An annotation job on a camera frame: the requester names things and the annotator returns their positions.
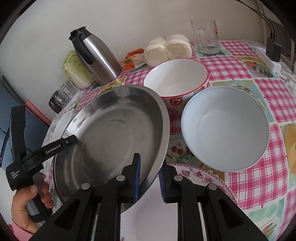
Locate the floral round plate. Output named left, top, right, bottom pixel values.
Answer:
left=169, top=163, right=239, bottom=206

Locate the napa cabbage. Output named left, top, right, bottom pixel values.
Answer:
left=62, top=50, right=95, bottom=89

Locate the black power adapter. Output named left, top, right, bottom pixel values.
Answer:
left=266, top=37, right=281, bottom=62

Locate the pale blue bowl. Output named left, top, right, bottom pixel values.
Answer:
left=181, top=86, right=269, bottom=173

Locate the red rim strawberry bowl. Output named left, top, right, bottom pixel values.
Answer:
left=143, top=59, right=209, bottom=114

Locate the bag of steamed buns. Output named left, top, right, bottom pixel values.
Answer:
left=144, top=34, right=192, bottom=67

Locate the checkered pink tablecloth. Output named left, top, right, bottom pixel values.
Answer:
left=166, top=41, right=295, bottom=240

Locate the black cable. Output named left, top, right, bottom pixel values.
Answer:
left=235, top=0, right=277, bottom=40

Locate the orange snack packet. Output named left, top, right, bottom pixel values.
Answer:
left=123, top=48, right=146, bottom=72

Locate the white power strip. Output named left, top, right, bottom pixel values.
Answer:
left=255, top=47, right=281, bottom=73

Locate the tray of drinking glasses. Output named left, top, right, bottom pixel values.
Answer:
left=59, top=80, right=79, bottom=102

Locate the stainless steel round pan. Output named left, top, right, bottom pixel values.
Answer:
left=53, top=85, right=170, bottom=203

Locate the person left hand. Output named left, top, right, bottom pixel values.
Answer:
left=11, top=173, right=54, bottom=234

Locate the glass mug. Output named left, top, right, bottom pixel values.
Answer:
left=191, top=20, right=221, bottom=55

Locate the stainless steel thermos jug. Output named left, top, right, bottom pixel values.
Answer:
left=69, top=26, right=123, bottom=85

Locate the small white square bowl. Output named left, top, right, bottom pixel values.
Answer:
left=52, top=111, right=73, bottom=142

